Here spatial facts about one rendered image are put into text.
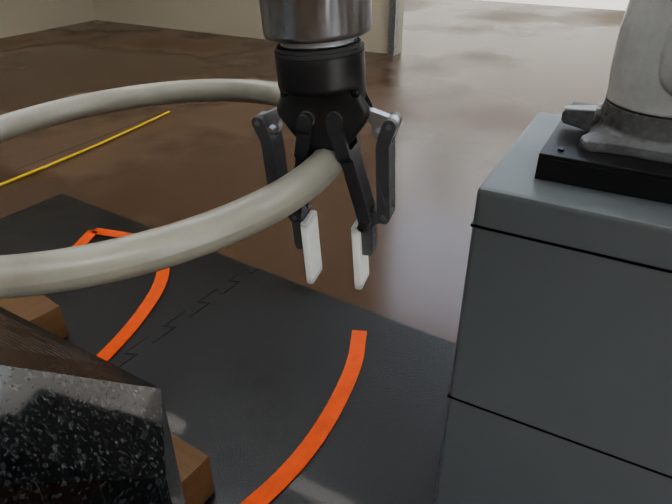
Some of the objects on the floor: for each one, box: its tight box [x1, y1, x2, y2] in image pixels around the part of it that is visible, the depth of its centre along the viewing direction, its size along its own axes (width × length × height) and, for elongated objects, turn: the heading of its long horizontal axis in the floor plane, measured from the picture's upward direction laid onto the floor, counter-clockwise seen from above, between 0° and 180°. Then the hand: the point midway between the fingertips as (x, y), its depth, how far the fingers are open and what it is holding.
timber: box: [171, 433, 215, 504], centre depth 128 cm, size 30×12×12 cm, turn 57°
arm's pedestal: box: [434, 112, 672, 504], centre depth 108 cm, size 50×50×80 cm
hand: (336, 251), depth 58 cm, fingers closed on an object, 4 cm apart
